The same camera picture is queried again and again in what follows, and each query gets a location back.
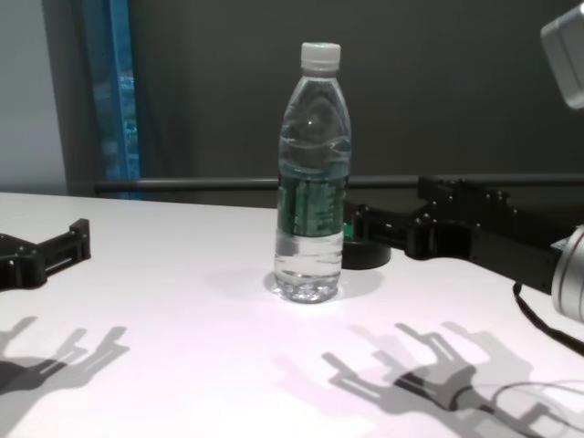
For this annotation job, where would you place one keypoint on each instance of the blue vertical window strip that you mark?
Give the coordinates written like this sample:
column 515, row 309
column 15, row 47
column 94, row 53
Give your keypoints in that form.
column 116, row 114

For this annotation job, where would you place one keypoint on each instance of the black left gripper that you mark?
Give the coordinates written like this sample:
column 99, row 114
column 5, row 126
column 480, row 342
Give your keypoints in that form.
column 20, row 264

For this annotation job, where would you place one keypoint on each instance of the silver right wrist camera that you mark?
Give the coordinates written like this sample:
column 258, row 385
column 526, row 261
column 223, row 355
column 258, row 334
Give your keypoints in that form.
column 566, row 59

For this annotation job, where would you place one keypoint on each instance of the green YES button black base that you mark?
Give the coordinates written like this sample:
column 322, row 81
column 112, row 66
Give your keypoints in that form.
column 365, row 255

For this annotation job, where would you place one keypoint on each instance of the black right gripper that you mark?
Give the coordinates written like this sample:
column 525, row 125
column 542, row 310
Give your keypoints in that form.
column 493, row 246

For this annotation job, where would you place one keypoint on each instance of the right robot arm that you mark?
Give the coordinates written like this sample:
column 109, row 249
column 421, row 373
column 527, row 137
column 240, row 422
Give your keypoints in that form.
column 570, row 278

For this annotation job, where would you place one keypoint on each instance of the grey horizontal rail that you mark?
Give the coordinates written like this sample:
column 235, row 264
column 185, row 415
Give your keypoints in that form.
column 205, row 184

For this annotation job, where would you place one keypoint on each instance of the clear water bottle green label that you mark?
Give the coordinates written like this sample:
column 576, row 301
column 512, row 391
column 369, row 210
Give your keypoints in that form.
column 315, row 182

